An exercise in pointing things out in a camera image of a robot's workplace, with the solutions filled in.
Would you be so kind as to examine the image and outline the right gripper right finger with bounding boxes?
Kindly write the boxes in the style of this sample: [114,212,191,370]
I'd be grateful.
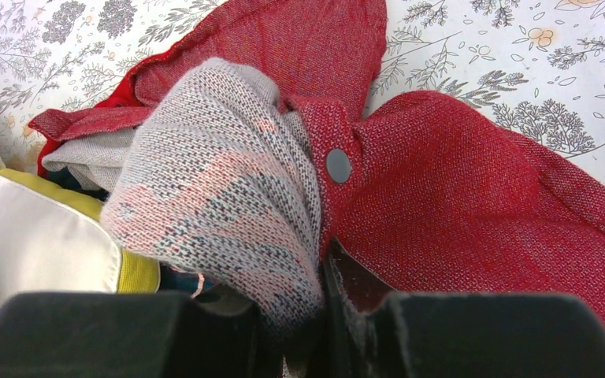
[310,241,605,377]

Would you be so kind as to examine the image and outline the floral tablecloth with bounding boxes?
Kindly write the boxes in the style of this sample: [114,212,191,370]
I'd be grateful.
[0,1,605,185]

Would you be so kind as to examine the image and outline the white pillow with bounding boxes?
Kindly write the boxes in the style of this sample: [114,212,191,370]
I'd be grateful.
[0,158,161,307]

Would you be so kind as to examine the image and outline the red printed pillowcase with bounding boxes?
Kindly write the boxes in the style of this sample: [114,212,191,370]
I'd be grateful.
[31,1,605,347]

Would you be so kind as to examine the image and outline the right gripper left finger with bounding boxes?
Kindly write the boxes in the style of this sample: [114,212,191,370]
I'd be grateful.
[0,286,282,377]

